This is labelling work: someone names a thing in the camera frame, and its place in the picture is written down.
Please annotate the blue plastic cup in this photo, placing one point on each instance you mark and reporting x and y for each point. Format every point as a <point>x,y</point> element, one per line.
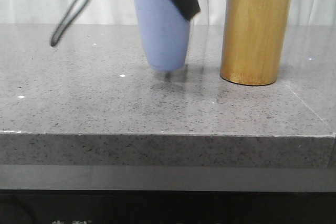
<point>164,33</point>

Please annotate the bamboo cylinder holder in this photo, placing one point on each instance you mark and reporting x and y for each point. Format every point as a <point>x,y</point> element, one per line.
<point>253,38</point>

